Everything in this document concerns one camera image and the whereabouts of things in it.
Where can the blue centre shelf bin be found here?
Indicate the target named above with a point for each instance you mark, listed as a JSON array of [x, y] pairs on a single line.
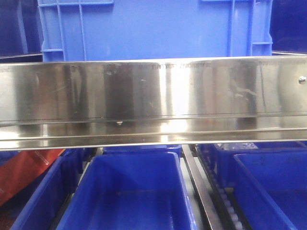
[[131, 192]]

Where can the blue shelf bin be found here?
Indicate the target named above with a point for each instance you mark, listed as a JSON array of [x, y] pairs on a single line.
[[271, 189], [60, 181], [131, 192]]

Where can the stainless steel shelf beam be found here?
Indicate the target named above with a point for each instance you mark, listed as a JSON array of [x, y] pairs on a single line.
[[49, 105]]

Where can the large blue crate upper shelf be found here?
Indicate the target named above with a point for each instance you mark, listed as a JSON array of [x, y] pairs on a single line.
[[86, 30]]

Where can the blue right shelf bin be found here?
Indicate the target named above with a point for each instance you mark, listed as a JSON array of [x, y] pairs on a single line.
[[271, 189]]

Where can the blue left shelf bin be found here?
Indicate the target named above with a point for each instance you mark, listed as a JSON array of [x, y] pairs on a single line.
[[60, 181]]

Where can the blue rear centre bin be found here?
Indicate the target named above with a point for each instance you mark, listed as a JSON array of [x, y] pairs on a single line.
[[140, 149]]

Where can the blue rear right bin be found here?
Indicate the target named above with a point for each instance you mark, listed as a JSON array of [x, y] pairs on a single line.
[[223, 164]]

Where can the clear plastic bag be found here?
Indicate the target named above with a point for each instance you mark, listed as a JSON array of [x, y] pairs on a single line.
[[236, 146]]

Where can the red plastic bag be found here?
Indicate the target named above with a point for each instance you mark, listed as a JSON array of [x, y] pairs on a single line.
[[18, 172]]

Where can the dark blue crate upper left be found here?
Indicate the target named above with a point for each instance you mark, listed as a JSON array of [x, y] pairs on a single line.
[[20, 28]]

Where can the dark blue crate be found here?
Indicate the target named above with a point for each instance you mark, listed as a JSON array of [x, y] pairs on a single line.
[[289, 26], [20, 28]]

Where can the dark blue crate upper right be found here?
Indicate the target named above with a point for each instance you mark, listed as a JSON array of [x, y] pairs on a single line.
[[289, 26]]

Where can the steel roller track rail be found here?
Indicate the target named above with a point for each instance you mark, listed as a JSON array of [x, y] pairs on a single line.
[[214, 208]]

